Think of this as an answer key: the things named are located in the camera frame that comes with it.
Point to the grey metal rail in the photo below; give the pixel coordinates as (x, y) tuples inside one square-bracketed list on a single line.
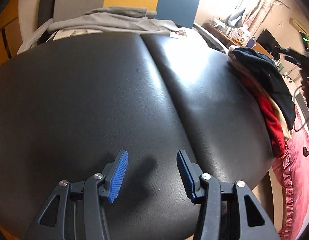
[(212, 40)]

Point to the patterned curtain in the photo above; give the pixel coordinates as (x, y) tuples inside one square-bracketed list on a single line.
[(257, 10)]

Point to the black monitor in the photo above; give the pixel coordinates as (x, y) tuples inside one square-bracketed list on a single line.
[(268, 38)]

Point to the white pillow dark piping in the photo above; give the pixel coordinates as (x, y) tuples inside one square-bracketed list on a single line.
[(69, 32)]

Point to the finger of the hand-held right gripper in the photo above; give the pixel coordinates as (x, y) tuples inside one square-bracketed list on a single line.
[(292, 60)]

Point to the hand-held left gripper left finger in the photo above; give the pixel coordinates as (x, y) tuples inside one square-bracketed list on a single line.
[(118, 177)]

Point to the beige knit sweater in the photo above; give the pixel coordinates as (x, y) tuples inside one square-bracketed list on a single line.
[(282, 120)]

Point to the black knit sweater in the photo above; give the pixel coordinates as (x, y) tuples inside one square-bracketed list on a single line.
[(264, 72)]

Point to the cluttered wooden desk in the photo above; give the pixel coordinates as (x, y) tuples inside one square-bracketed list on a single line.
[(227, 40)]

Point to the wooden wardrobe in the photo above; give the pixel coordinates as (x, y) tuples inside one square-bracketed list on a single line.
[(4, 37)]

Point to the grey hooded garment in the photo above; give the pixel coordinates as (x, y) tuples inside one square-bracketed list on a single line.
[(107, 22)]

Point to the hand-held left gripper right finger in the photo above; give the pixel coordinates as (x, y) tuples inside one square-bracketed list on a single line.
[(185, 177)]

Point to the red garment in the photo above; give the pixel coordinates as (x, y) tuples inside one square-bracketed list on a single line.
[(269, 120)]

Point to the pink ruffled blanket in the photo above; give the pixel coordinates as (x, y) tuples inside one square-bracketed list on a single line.
[(299, 167)]

